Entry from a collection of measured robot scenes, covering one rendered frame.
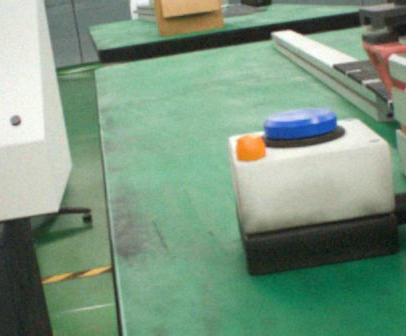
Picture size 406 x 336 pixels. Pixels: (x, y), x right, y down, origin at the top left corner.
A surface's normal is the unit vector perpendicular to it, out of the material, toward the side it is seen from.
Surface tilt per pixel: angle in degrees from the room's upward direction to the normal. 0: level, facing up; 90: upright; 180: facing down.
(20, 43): 42
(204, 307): 0
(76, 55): 90
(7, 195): 90
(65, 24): 90
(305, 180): 90
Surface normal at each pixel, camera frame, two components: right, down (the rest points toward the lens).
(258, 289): -0.14, -0.97
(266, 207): 0.02, 0.22
